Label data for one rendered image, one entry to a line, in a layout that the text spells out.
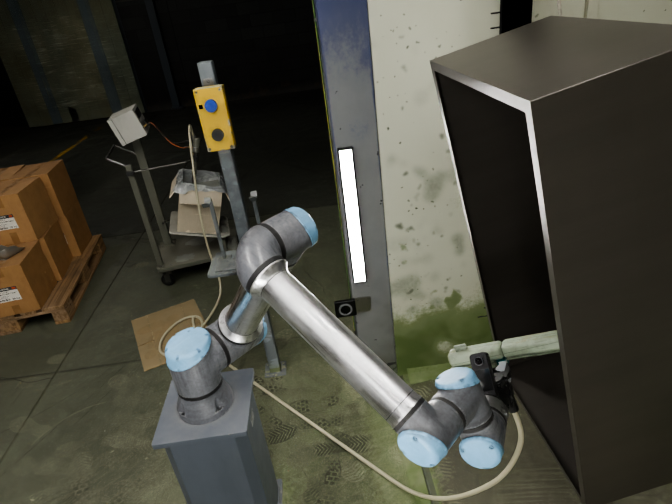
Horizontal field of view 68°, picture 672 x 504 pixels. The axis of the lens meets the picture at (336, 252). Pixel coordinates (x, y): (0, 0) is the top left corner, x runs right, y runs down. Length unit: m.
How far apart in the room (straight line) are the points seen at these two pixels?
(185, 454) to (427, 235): 1.30
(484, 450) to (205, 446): 0.94
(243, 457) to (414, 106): 1.43
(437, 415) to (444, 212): 1.29
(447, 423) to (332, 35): 1.41
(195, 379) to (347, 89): 1.18
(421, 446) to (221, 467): 0.95
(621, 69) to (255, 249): 0.79
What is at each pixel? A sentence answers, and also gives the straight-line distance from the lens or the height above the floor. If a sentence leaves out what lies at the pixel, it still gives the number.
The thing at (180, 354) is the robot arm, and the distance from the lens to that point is 1.64.
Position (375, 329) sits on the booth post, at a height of 0.36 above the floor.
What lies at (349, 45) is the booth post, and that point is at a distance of 1.97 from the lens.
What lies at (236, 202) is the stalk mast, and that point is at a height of 1.03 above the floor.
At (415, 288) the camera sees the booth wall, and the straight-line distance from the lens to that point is 2.37.
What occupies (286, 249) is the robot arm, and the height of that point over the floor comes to 1.30.
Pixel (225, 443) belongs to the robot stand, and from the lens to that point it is 1.76.
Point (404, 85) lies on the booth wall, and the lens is 2.02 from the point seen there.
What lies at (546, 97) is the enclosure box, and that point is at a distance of 0.96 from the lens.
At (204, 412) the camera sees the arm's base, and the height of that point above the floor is 0.68.
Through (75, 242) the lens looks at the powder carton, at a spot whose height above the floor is 0.27.
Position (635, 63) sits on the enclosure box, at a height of 1.67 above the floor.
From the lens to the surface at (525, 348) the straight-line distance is 1.42.
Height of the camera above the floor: 1.84
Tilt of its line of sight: 28 degrees down
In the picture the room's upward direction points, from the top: 8 degrees counter-clockwise
